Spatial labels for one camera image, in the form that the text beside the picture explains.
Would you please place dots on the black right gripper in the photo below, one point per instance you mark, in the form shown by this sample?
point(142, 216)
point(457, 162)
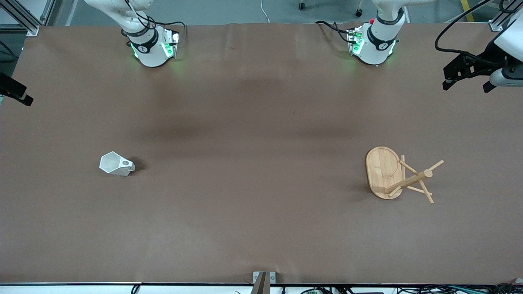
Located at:
point(12, 88)

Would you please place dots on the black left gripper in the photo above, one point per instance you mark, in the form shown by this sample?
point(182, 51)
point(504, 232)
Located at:
point(489, 57)

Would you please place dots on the white faceted cup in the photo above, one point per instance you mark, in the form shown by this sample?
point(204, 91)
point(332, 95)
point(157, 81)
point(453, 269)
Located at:
point(112, 163)

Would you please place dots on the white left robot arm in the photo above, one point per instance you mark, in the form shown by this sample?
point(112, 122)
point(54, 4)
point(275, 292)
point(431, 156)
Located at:
point(376, 45)

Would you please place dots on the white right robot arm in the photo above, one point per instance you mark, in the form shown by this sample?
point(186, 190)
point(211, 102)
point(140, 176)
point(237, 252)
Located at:
point(149, 53)

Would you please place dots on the wooden cup rack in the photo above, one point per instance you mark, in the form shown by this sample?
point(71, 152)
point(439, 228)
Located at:
point(384, 171)

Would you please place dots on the brown table cover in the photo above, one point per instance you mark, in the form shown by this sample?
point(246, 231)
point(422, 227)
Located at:
point(261, 183)

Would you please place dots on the aluminium frame post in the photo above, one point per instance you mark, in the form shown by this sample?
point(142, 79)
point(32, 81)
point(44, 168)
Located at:
point(24, 22)
point(496, 25)

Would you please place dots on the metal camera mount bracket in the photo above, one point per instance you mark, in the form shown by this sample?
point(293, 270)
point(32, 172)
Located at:
point(263, 279)

